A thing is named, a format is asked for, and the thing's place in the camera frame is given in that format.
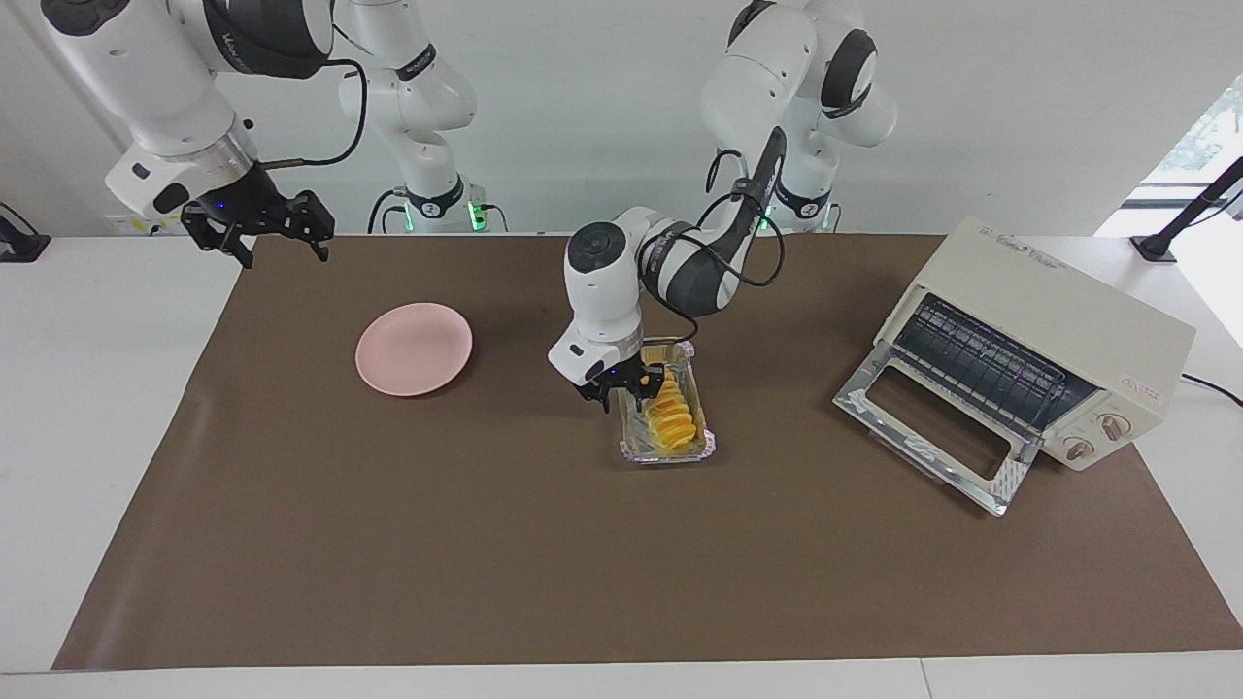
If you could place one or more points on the pink round plate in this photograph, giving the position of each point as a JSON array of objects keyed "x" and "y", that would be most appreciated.
[{"x": 414, "y": 349}]

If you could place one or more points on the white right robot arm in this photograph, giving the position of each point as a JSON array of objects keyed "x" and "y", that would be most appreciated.
[{"x": 155, "y": 87}]

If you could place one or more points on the glass oven door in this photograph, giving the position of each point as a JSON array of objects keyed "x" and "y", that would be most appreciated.
[{"x": 855, "y": 400}]

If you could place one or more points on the black table clamp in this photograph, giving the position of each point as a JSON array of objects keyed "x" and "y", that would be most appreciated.
[{"x": 21, "y": 245}]

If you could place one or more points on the cream oven knob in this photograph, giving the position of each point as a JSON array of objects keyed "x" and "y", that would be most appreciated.
[
  {"x": 1080, "y": 449},
  {"x": 1115, "y": 425}
]

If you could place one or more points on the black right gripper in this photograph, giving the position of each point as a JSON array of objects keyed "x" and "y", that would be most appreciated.
[{"x": 252, "y": 209}]

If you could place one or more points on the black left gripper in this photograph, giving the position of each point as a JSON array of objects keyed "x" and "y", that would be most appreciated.
[{"x": 621, "y": 377}]

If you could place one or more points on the aluminium foil tray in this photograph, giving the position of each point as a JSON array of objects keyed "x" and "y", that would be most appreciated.
[{"x": 670, "y": 454}]

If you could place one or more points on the golden bread loaf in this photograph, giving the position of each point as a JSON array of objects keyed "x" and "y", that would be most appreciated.
[{"x": 672, "y": 419}]

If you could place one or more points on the brown table mat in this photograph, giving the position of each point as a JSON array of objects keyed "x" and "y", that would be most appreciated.
[{"x": 621, "y": 544}]

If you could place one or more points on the black camera stand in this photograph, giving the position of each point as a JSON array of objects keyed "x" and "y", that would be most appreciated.
[{"x": 1190, "y": 214}]

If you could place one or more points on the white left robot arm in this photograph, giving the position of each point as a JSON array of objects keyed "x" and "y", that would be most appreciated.
[{"x": 602, "y": 291}]

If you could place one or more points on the cream toaster oven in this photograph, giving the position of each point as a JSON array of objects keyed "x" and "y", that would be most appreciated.
[{"x": 1068, "y": 311}]

